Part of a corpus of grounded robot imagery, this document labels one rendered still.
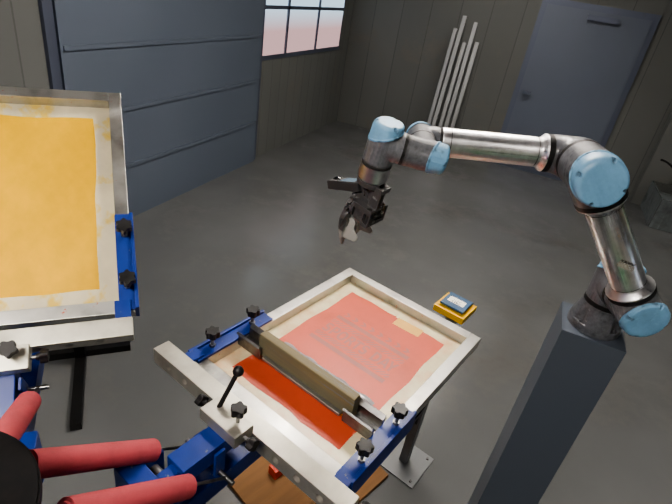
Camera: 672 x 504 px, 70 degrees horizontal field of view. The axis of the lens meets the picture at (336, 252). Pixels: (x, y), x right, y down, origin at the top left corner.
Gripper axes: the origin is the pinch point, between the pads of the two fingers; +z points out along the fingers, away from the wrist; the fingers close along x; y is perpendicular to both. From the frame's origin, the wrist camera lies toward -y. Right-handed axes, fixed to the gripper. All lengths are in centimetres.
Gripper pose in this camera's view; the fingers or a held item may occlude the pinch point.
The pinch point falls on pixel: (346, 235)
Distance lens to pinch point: 133.6
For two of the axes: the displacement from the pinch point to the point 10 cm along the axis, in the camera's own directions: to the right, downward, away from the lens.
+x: 6.7, -3.5, 6.5
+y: 7.1, 5.7, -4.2
